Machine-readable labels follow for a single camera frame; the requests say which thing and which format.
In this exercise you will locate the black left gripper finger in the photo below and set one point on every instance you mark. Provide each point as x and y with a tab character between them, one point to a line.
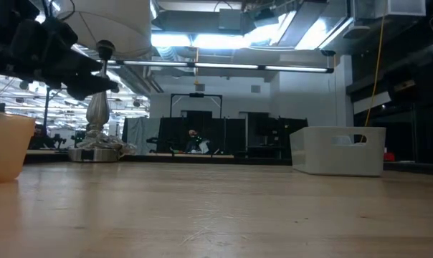
82	64
91	85

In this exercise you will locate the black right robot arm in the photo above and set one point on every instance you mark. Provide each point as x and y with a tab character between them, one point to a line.
431	71

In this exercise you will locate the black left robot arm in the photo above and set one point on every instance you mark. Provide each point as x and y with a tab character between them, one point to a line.
1	43

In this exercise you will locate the silver table lamp white shade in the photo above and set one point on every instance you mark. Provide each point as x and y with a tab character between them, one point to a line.
98	114

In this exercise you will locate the grey cloth cover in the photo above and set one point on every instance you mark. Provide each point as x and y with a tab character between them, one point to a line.
141	136

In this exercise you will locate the orange plastic cup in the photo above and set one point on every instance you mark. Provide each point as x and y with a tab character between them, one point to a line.
8	143

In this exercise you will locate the person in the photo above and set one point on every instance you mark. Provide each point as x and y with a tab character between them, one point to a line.
194	145

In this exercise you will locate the white paper sheet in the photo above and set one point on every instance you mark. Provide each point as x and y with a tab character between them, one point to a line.
204	147

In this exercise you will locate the long LED light bar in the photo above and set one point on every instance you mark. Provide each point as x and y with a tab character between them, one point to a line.
223	66

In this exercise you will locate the black partition screen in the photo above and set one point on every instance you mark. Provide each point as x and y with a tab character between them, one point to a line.
223	136

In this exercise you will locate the white plastic bin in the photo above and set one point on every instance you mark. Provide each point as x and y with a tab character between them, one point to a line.
320	154

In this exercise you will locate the red object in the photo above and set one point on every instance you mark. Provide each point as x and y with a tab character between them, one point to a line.
389	157

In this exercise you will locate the black rig frame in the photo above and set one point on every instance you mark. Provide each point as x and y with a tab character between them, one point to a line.
196	95
46	114

